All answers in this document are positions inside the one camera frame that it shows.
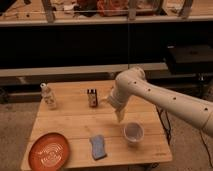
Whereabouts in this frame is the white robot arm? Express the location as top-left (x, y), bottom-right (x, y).
top-left (107, 67), bottom-right (213, 137)

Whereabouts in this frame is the clear plastic cup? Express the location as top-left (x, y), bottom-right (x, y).
top-left (123, 122), bottom-right (144, 146)

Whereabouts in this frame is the blue sponge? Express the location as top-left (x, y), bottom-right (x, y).
top-left (90, 135), bottom-right (107, 160)

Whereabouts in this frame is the black box on right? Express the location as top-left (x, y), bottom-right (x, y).
top-left (165, 45), bottom-right (213, 74)

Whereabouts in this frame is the orange patterned plate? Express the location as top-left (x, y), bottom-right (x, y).
top-left (28, 132), bottom-right (70, 171)

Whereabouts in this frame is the black cable under table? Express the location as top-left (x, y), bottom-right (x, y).
top-left (156, 106), bottom-right (173, 145)

